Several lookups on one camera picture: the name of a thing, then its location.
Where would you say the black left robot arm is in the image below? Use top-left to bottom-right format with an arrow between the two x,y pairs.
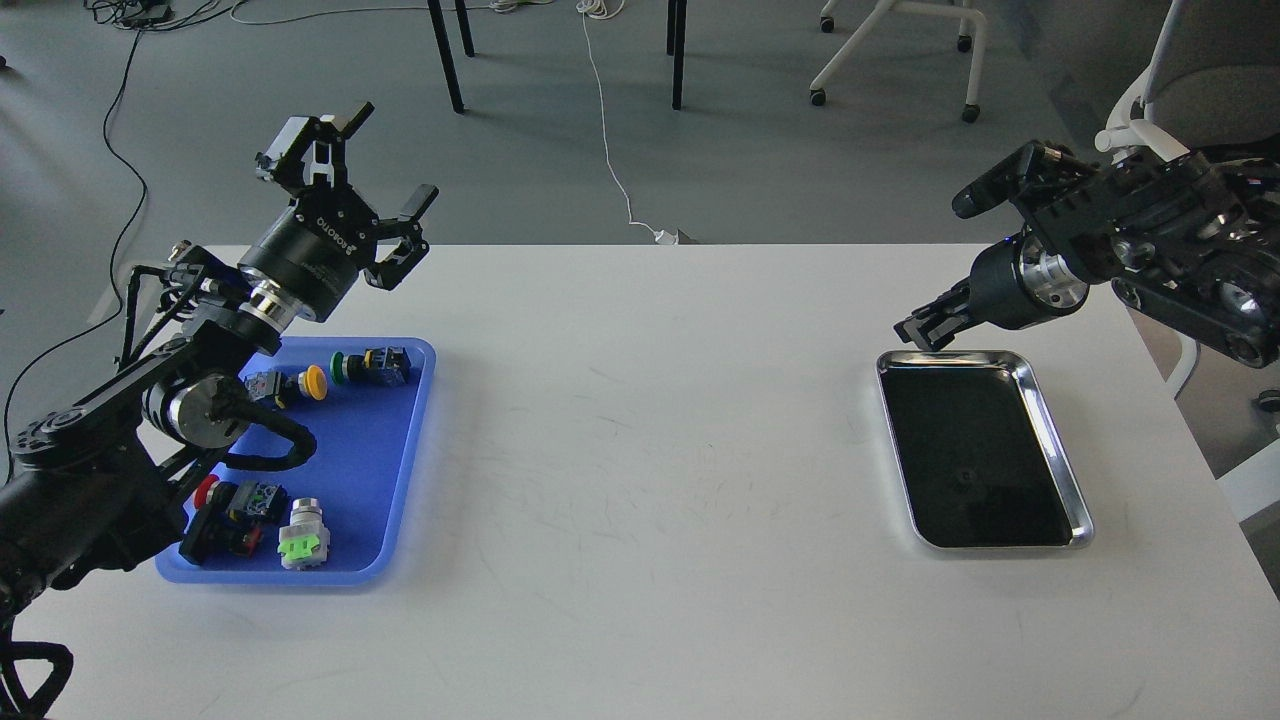
1,102 -> 439,719

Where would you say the grey switch with green block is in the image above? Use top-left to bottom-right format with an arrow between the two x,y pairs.
276,497 -> 332,571

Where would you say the black table leg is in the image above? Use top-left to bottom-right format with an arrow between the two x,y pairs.
426,0 -> 475,115
666,0 -> 689,111

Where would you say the shiny metal tray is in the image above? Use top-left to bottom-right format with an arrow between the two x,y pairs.
876,350 -> 1096,553

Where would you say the green push button switch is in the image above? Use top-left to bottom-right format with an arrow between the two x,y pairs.
328,346 -> 412,387

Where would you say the black floor cable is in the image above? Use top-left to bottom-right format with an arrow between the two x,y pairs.
3,0 -> 230,468

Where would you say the red push button switch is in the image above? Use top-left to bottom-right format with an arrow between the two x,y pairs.
178,474 -> 291,565

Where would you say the white floor cable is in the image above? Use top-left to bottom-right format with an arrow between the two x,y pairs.
576,0 -> 684,247

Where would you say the white office chair right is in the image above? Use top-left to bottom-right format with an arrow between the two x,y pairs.
1094,0 -> 1280,521

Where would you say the black table leg right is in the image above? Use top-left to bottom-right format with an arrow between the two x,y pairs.
666,0 -> 689,111

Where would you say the blue plastic tray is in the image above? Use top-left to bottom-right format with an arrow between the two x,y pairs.
155,336 -> 436,587

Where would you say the yellow push button switch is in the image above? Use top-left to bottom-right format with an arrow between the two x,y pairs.
242,365 -> 329,410

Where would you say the white chair base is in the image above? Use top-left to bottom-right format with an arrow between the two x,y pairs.
809,0 -> 989,124

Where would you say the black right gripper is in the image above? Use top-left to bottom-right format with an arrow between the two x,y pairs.
893,238 -> 1089,352

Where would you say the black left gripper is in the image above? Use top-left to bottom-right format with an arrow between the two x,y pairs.
238,102 -> 439,322

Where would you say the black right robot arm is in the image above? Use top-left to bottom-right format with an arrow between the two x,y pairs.
895,141 -> 1279,368

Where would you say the black table leg left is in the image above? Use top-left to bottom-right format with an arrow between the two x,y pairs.
426,0 -> 475,115

